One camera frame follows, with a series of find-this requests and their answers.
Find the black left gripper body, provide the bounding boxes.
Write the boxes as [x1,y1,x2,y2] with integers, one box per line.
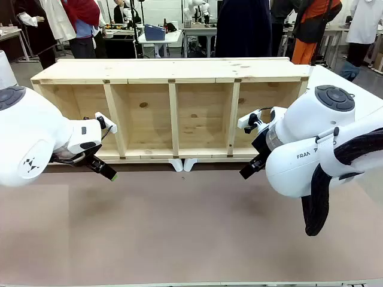
[77,148,105,173]

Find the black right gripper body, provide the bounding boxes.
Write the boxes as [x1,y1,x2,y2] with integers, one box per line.
[251,130,273,169]

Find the white wood-topped desk riser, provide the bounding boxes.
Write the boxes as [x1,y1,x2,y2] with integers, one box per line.
[44,157,184,173]
[183,156,262,173]

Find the wooden compartment shelf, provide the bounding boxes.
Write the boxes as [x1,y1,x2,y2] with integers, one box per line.
[30,57,311,160]

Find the blue bag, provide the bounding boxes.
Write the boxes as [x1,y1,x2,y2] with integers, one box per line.
[340,60,361,82]

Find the person in dark navy coat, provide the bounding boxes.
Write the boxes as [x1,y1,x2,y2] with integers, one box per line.
[214,0,273,59]

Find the grey background table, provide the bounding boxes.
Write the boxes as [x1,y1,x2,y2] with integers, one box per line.
[181,23,218,59]

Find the person in orange and black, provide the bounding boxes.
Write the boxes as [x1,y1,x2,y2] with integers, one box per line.
[291,0,344,66]

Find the black tripod stand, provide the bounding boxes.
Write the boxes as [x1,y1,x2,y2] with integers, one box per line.
[130,0,145,59]

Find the mannequin in black vest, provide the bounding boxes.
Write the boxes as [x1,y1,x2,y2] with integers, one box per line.
[13,0,58,70]

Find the white background table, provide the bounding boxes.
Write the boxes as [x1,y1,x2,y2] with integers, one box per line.
[138,29,184,59]

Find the hanging white lab coat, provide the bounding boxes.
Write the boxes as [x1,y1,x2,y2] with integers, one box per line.
[44,0,77,43]

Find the person in red sweater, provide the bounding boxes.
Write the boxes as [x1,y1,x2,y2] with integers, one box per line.
[60,0,102,59]

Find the blue box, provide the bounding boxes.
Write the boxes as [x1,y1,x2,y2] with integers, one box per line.
[144,23,166,42]

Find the wooden-topped background desk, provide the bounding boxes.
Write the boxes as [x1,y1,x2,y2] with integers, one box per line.
[0,27,32,63]

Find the seated background person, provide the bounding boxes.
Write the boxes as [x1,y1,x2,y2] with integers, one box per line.
[113,0,127,25]

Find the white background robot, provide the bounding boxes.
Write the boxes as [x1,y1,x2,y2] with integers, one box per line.
[183,0,211,25]

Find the person in white lab coat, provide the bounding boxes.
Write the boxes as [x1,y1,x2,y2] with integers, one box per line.
[345,0,383,69]

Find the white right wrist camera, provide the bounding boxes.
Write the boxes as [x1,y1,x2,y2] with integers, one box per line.
[237,109,263,135]

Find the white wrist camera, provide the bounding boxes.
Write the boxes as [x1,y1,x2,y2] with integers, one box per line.
[95,111,118,135]
[237,109,263,135]

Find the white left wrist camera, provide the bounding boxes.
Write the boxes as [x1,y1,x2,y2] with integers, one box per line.
[95,111,118,135]

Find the black braided cable sleeve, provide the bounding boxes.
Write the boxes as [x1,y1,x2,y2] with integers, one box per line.
[301,127,383,237]

